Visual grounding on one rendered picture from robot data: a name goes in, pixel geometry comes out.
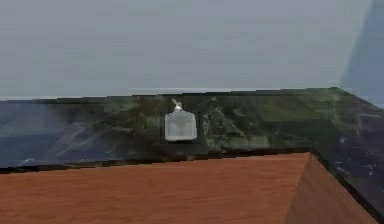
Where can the wooden cabinet with marble worktop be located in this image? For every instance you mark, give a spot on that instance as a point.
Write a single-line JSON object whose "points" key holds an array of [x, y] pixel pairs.
{"points": [[166, 190]]}

